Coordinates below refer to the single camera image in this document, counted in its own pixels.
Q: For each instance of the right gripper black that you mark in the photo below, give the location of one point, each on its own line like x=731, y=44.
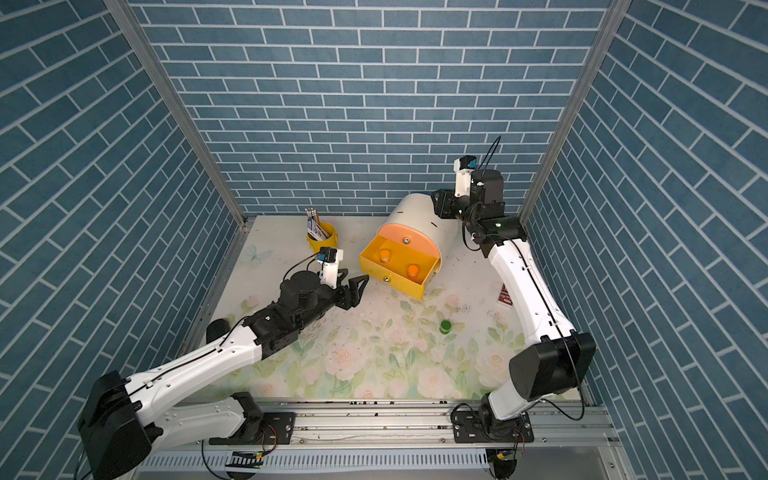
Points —
x=441, y=209

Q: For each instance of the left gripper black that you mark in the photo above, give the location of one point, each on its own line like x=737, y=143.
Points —
x=353, y=297

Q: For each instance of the pink orange top drawer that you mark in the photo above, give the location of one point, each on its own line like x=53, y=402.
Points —
x=410, y=237

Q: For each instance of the yellow drawer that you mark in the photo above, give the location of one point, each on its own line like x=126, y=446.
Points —
x=394, y=273

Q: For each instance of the green paint can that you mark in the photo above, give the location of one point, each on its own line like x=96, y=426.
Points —
x=445, y=327

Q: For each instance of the white round drawer cabinet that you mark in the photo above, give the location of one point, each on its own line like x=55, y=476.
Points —
x=416, y=211

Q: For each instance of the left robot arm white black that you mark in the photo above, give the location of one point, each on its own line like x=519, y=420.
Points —
x=127, y=419

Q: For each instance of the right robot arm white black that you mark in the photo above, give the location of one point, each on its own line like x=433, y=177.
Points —
x=556, y=356

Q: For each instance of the yellow pencil cup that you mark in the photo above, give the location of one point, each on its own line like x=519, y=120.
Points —
x=329, y=241

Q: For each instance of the pencils in cup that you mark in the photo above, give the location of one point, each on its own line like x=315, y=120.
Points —
x=315, y=230

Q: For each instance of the floral table mat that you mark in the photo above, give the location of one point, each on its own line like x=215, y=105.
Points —
x=389, y=347

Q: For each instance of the red small box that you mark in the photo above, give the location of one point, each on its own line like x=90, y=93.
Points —
x=504, y=297

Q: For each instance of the black oval case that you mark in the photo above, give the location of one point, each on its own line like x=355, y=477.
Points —
x=217, y=329

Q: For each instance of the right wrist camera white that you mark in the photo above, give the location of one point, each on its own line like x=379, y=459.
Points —
x=463, y=168

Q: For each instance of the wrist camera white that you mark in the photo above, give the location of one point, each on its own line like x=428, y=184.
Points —
x=329, y=259
x=463, y=168

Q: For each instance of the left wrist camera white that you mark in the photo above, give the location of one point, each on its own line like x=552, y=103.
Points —
x=329, y=259

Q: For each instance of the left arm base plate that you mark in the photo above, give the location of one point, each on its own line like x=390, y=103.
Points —
x=273, y=428

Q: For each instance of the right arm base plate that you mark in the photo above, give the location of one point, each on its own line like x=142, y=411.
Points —
x=467, y=428

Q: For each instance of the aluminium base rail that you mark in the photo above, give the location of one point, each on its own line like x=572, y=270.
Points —
x=405, y=440

